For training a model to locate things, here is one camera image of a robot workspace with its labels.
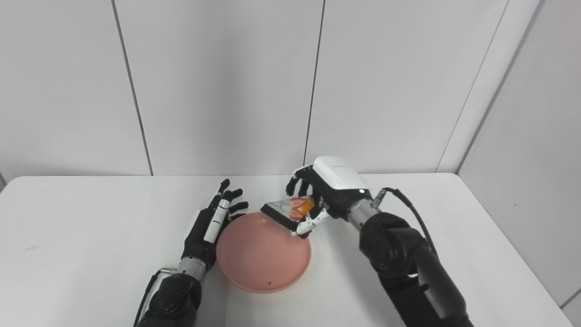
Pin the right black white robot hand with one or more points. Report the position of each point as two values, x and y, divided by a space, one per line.
331 190

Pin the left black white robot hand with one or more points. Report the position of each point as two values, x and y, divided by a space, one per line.
211 227

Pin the chocolate cake slice with fruit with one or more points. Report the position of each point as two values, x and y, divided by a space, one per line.
290 210

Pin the pink round plate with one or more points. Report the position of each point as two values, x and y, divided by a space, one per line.
263 254

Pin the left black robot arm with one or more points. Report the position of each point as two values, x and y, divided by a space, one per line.
172 297

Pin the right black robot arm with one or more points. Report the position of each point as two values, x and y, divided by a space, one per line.
404 263

